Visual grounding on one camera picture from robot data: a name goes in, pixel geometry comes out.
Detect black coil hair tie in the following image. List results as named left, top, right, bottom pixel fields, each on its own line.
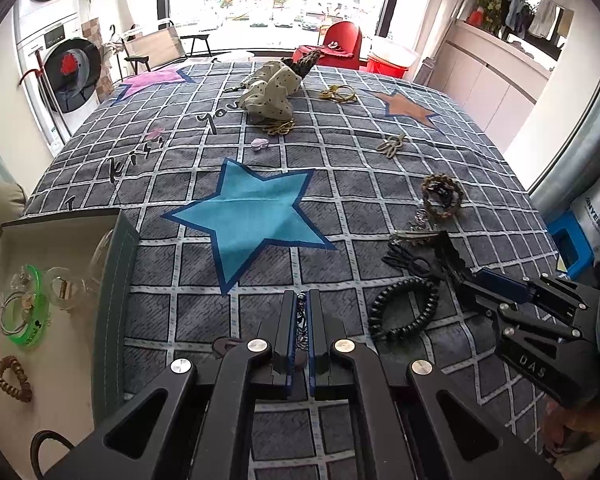
left=368, top=277, right=440, bottom=344

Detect green plastic bangle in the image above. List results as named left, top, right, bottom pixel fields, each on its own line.
left=4, top=264, right=48, bottom=356

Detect wooden folding chair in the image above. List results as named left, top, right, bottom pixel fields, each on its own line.
left=121, top=24, right=187, bottom=74

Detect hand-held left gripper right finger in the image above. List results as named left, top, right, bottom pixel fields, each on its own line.
left=307, top=289, right=563, bottom=480

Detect black cable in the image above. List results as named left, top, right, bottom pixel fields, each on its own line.
left=29, top=429, right=77, bottom=480

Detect hanging clothes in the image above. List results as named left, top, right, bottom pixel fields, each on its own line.
left=500, top=0, right=564, bottom=44

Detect flower bouquet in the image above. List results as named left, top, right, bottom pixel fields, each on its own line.
left=466, top=0, right=504, bottom=37

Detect blue plastic stool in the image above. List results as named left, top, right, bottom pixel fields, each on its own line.
left=546, top=211, right=592, bottom=282

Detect clear plastic bangle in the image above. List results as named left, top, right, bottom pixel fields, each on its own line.
left=85, top=228, right=117, bottom=287

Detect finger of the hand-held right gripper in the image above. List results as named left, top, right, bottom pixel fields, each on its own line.
left=452, top=279, right=519, bottom=322
left=479, top=267, right=600, bottom=333

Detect dark feathered hair clip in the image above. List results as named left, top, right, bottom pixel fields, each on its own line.
left=282, top=50, right=327, bottom=82

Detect white washing machine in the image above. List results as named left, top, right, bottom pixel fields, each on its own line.
left=14, top=2, right=104, bottom=147

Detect gold hair ties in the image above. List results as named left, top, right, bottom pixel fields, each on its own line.
left=319, top=84, right=359, bottom=104

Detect red bucket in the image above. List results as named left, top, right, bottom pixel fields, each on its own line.
left=366, top=44, right=419, bottom=82

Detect brown coil hair tie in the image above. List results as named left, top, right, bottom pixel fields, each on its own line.
left=0, top=355, right=34, bottom=404

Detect thin metal bangle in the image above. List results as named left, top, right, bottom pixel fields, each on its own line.
left=0, top=290, right=32, bottom=337

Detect beige cabinet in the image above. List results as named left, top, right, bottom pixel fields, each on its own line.
left=426, top=21, right=554, bottom=159

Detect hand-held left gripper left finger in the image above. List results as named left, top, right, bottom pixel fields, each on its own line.
left=45, top=289, right=301, bottom=480

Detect pink cloth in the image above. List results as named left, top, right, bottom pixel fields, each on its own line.
left=542, top=400, right=600, bottom=463

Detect black wire hair clip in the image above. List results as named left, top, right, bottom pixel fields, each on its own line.
left=381, top=240, right=446, bottom=280

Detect clear claw hair clip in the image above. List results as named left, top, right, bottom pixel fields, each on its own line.
left=44, top=265, right=89, bottom=314

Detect silver hair pins bundle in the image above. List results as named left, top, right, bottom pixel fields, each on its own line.
left=389, top=209, right=442, bottom=244

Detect white printed bag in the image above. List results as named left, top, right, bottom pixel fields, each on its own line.
left=569, top=174, right=600, bottom=272

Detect beige sofa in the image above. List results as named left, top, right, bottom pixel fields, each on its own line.
left=0, top=180, right=29, bottom=222

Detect red cloth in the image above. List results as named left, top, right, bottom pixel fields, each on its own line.
left=292, top=44, right=327, bottom=66

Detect small clear plastic ring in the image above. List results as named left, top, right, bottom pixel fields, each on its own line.
left=6, top=271, right=32, bottom=306

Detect cream polka dot scrunchie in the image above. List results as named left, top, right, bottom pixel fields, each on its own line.
left=238, top=61, right=306, bottom=122

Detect red chair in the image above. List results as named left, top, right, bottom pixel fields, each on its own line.
left=316, top=20, right=364, bottom=72

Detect brown beaded scrunchie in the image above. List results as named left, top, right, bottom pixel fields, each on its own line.
left=422, top=173, right=466, bottom=219

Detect grey cardboard box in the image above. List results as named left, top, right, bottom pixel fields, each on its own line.
left=0, top=209, right=141, bottom=480

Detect red-handled mop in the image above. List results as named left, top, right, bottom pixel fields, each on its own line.
left=16, top=49, right=72, bottom=144

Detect gold bunny hair clip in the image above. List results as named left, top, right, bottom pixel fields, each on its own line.
left=377, top=134, right=407, bottom=157

